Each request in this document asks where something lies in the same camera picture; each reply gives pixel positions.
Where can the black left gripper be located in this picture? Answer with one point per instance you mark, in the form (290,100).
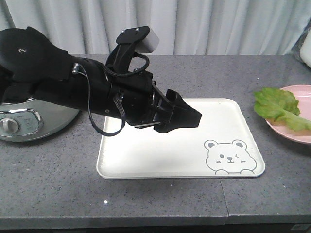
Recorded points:
(145,105)

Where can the cream bear serving tray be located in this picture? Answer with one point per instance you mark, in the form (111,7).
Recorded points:
(222,146)

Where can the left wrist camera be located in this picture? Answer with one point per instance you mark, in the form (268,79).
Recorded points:
(131,41)

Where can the white blender appliance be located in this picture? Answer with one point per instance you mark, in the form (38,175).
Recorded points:
(305,51)

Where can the pink round plate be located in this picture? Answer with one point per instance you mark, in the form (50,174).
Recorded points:
(295,128)

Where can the white pleated curtain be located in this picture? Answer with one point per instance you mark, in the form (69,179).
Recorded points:
(184,27)

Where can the green lettuce leaf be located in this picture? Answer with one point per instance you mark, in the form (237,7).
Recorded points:
(274,103)

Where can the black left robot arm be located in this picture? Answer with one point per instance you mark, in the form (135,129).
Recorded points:
(32,67)

